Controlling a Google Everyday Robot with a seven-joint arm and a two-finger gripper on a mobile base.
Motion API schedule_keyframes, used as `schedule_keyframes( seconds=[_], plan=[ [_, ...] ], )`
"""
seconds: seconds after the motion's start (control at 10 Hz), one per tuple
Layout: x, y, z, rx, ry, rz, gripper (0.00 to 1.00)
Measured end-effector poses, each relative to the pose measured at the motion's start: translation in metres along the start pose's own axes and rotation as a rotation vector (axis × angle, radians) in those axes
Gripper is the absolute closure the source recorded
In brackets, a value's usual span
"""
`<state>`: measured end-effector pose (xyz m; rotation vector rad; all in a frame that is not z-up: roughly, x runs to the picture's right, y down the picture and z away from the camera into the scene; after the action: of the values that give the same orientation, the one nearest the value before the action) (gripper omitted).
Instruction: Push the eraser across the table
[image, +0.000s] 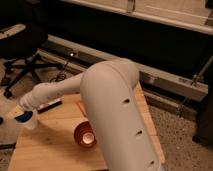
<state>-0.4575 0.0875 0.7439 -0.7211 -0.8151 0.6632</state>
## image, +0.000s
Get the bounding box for black and white eraser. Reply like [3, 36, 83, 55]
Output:
[37, 98, 62, 113]

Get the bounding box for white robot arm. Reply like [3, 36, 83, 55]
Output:
[20, 58, 164, 171]

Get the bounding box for red bowl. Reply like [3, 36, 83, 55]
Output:
[74, 121, 97, 148]

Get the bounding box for cup with blue lid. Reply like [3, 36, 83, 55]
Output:
[15, 111, 38, 130]

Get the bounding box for black office chair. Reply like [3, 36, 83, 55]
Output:
[0, 23, 62, 98]

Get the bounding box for grey metal rail beam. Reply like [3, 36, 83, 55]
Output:
[40, 35, 209, 102]

